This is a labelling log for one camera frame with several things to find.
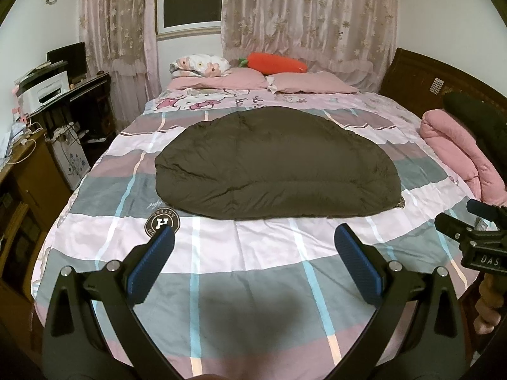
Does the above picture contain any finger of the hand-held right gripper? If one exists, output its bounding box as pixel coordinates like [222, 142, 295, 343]
[434, 213, 476, 243]
[466, 199, 507, 222]

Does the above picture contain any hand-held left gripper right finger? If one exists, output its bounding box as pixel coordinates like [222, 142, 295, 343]
[327, 224, 468, 380]

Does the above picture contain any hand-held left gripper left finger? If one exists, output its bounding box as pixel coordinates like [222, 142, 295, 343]
[42, 225, 187, 380]

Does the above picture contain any olive padded jacket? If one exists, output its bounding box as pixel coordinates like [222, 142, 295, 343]
[154, 106, 400, 220]

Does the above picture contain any person's right hand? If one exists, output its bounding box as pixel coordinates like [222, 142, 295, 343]
[473, 272, 505, 335]

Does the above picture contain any pink quilt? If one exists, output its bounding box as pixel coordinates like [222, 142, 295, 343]
[420, 109, 507, 206]

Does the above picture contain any bed with plaid sheet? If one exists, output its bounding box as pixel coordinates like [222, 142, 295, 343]
[34, 87, 484, 380]

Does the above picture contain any floral small cabinet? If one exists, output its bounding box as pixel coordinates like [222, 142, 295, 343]
[49, 127, 92, 191]

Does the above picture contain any wooden desk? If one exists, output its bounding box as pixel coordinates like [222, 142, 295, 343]
[0, 129, 74, 313]

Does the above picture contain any dark wooden headboard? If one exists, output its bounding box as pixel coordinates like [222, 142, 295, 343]
[380, 47, 507, 135]

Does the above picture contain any black desk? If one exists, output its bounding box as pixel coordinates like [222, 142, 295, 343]
[29, 72, 115, 143]

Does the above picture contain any pink pillow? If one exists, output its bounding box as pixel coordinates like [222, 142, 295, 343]
[265, 72, 359, 95]
[168, 67, 268, 90]

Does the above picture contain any floral pillow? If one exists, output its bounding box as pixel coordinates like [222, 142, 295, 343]
[170, 54, 231, 78]

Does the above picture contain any white printer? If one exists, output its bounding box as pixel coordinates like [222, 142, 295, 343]
[18, 69, 71, 113]

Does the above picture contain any orange carrot plush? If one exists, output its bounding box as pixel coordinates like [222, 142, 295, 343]
[238, 53, 309, 74]

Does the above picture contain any black computer monitor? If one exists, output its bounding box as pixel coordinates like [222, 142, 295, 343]
[47, 41, 87, 82]

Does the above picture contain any wide lace curtain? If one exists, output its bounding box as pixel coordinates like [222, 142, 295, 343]
[222, 0, 399, 92]

